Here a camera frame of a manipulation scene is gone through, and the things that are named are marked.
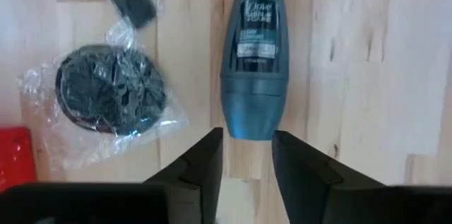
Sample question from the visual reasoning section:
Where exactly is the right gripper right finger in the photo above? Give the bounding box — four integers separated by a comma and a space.
271, 130, 452, 224

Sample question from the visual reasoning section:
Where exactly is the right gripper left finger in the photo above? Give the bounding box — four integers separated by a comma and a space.
0, 127, 224, 224

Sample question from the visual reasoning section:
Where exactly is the teal roll-on deodorant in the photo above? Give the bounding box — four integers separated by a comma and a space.
219, 0, 290, 142

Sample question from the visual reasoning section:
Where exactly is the red plastic basket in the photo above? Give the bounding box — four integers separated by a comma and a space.
0, 126, 37, 193

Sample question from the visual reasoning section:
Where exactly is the black round brush in bag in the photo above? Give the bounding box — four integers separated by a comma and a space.
19, 15, 190, 172

